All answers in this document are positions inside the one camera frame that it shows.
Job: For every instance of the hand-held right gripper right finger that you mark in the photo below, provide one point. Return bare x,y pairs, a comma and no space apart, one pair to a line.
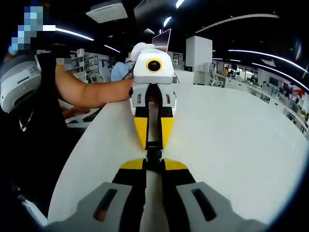
189,207

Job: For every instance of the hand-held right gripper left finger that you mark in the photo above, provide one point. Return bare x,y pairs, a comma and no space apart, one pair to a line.
122,205

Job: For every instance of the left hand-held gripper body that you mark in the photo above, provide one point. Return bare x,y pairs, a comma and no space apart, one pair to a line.
144,75

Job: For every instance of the black plastic buckle socket part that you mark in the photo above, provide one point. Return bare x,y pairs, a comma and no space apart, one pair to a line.
153,160

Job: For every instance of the tilted computer monitor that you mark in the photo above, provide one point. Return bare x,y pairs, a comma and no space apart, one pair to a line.
161,41

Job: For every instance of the white storage shelf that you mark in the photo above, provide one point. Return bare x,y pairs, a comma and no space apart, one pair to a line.
89,65

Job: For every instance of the white square pillar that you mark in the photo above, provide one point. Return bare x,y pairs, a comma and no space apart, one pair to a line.
199,53

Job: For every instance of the white office chair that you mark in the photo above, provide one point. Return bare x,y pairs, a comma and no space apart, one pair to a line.
216,78

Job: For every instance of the white ceiling air conditioner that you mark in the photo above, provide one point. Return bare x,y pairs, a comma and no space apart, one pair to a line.
106,12

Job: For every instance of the row of white office desks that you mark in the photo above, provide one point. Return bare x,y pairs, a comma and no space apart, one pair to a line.
265,95

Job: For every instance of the person's black clothing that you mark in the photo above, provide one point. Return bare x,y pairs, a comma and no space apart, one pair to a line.
36,145

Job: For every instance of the white chest-worn device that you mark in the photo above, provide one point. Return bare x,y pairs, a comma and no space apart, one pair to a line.
19,82

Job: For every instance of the red wall sign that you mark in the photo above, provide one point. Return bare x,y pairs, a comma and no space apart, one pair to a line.
299,91

